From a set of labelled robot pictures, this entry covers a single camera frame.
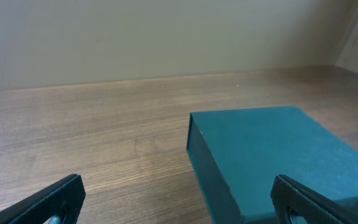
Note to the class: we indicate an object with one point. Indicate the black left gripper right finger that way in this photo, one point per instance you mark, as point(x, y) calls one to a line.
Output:
point(295, 203)

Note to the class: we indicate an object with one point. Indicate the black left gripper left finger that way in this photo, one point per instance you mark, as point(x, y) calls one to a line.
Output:
point(60, 202)

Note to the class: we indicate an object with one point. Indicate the dark green box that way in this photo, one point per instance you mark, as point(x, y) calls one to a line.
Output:
point(236, 155)

